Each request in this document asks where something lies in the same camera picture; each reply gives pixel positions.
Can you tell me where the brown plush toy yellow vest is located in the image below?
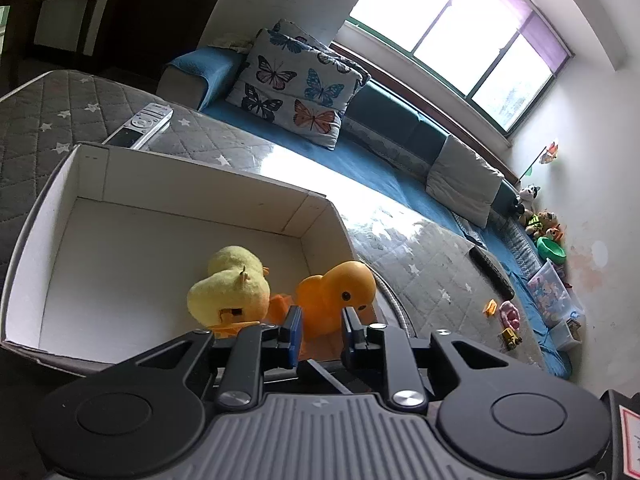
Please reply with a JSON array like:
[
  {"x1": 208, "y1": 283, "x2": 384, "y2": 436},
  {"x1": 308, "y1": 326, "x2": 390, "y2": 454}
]
[{"x1": 523, "y1": 211, "x2": 547, "y2": 238}]

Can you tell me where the orange rubber duck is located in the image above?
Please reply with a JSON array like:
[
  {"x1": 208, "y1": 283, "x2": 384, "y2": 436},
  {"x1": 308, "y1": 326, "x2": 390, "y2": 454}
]
[{"x1": 295, "y1": 260, "x2": 377, "y2": 346}]

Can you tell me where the small clear plastic box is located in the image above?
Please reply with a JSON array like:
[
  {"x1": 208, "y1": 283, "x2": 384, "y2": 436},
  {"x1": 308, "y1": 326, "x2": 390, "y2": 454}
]
[{"x1": 550, "y1": 316, "x2": 587, "y2": 352}]

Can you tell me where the yellow plush duck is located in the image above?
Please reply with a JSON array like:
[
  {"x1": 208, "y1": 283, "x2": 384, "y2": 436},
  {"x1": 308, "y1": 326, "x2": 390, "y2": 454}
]
[{"x1": 187, "y1": 245, "x2": 272, "y2": 330}]

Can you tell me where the blue sofa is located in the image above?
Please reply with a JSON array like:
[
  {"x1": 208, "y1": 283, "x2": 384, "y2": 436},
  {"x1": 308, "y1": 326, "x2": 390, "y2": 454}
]
[{"x1": 158, "y1": 45, "x2": 573, "y2": 380}]

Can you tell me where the green plastic bowl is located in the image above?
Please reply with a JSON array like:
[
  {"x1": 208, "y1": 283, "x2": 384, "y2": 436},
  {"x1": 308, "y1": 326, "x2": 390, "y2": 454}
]
[{"x1": 536, "y1": 236, "x2": 567, "y2": 266}]

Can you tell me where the silver remote control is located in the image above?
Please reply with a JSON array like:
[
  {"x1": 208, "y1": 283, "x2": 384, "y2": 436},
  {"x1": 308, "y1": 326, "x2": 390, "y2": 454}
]
[{"x1": 102, "y1": 102, "x2": 174, "y2": 150}]

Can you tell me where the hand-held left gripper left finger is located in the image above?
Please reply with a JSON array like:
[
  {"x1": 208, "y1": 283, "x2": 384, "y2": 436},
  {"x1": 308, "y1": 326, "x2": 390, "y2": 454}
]
[{"x1": 131, "y1": 306, "x2": 304, "y2": 409}]

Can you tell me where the colourful pinwheel toy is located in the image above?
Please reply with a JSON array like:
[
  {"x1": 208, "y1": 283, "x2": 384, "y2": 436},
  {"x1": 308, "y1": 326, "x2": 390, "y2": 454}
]
[{"x1": 519, "y1": 141, "x2": 560, "y2": 181}]

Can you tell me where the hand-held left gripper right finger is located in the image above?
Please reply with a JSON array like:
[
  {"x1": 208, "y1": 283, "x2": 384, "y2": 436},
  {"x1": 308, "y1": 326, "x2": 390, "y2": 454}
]
[{"x1": 340, "y1": 306, "x2": 505, "y2": 412}]

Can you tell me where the white cloth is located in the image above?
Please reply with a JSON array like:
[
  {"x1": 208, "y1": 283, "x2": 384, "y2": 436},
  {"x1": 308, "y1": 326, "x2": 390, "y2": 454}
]
[{"x1": 209, "y1": 33, "x2": 257, "y2": 53}]

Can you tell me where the white cardboard box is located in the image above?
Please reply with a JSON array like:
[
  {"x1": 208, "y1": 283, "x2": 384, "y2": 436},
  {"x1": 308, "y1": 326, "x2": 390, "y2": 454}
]
[{"x1": 0, "y1": 143, "x2": 388, "y2": 376}]

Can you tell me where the small butterfly print cushion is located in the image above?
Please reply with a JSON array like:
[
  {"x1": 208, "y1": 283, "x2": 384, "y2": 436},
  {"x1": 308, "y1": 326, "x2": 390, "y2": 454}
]
[{"x1": 270, "y1": 18, "x2": 372, "y2": 96}]

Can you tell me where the green framed window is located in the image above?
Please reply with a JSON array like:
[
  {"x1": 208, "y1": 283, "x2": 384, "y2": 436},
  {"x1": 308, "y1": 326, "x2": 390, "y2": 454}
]
[{"x1": 332, "y1": 0, "x2": 571, "y2": 138}]

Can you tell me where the orange plush toy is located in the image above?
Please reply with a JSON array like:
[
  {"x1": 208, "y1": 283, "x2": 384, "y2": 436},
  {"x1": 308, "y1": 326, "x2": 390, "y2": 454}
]
[{"x1": 542, "y1": 211, "x2": 566, "y2": 245}]

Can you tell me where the dark wooden door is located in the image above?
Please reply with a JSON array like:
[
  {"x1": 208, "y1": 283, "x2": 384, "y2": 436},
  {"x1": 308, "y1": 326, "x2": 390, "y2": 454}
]
[{"x1": 0, "y1": 0, "x2": 241, "y2": 91}]

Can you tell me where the black remote control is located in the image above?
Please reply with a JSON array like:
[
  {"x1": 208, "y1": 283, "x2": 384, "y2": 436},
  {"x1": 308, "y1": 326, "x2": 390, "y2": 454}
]
[{"x1": 469, "y1": 247, "x2": 516, "y2": 299}]

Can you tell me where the grey star quilted desktop cover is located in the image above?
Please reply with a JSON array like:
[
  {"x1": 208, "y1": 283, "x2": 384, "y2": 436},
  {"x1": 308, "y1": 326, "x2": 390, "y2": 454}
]
[{"x1": 0, "y1": 70, "x2": 548, "y2": 372}]

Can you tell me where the large butterfly print cushion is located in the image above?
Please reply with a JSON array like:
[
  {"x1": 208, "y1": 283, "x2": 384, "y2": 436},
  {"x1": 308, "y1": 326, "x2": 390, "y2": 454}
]
[{"x1": 225, "y1": 29, "x2": 366, "y2": 151}]

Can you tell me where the clear plastic toy bin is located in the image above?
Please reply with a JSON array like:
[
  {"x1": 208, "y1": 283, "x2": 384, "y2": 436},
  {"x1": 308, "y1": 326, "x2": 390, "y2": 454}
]
[{"x1": 526, "y1": 259, "x2": 586, "y2": 328}]

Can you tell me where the black and white plush cow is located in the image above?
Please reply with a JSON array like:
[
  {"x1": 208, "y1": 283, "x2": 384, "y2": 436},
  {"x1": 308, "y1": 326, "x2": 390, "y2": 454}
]
[{"x1": 511, "y1": 184, "x2": 542, "y2": 216}]

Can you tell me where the grey cushion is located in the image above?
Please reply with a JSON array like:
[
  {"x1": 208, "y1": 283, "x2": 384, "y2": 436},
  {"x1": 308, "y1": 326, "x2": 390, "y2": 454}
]
[{"x1": 425, "y1": 135, "x2": 505, "y2": 228}]

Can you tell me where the pink toy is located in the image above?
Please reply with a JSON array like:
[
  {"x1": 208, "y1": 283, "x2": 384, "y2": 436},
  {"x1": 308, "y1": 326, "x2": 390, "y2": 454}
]
[{"x1": 500, "y1": 301, "x2": 521, "y2": 331}]

